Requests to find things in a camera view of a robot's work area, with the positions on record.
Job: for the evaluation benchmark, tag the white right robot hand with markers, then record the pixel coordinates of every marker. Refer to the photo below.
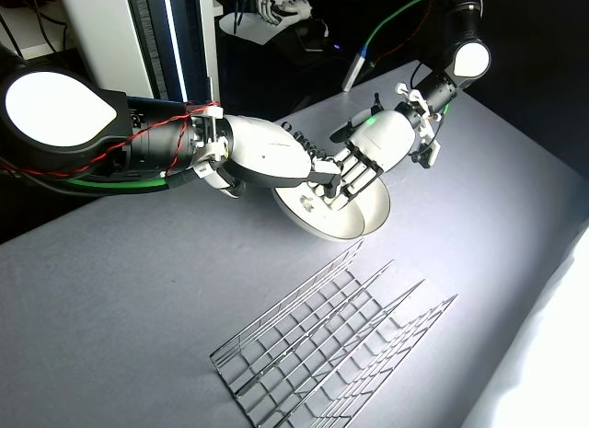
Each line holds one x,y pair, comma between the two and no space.
267,152

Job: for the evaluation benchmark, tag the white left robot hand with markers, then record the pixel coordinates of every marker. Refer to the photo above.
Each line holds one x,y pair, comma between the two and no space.
386,133

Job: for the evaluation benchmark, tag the black electronic box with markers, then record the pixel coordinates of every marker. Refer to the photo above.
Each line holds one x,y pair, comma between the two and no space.
313,34

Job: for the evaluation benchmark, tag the white paper sheet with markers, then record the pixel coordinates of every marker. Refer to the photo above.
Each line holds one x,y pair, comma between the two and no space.
248,27

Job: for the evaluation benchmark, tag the spare white robot hand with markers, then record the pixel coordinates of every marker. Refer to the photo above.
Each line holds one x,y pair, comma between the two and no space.
294,7

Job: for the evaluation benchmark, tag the white robot body column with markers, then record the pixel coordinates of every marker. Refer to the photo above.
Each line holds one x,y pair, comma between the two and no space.
106,32

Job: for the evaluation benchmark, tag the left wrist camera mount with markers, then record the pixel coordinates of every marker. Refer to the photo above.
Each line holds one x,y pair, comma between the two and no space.
430,154

